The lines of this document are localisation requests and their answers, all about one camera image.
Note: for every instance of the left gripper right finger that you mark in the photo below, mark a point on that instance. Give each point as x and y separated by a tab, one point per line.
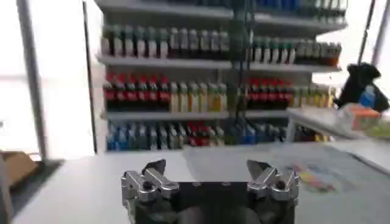
268	182

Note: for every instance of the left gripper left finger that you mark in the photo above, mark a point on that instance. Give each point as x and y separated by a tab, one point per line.
158	182

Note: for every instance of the grey shirt with colour print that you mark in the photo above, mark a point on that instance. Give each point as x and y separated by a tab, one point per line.
314	179

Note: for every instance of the white desk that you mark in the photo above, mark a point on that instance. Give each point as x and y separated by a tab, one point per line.
314	120

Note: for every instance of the metal shelf of drink bottles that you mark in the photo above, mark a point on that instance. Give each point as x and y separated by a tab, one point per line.
274	79
164	91

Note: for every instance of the orange tissue box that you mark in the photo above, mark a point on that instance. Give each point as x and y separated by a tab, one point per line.
359	117

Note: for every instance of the green cloth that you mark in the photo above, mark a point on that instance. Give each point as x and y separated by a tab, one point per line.
379	130

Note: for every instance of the blue-label water bottle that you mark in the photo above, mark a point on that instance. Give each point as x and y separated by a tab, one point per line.
368	96

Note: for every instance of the black bag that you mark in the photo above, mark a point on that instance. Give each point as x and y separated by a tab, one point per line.
356	82

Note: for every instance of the brown cardboard box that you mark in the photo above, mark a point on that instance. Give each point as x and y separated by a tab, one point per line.
18	167

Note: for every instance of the grey window post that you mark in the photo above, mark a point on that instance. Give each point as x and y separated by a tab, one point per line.
32	79

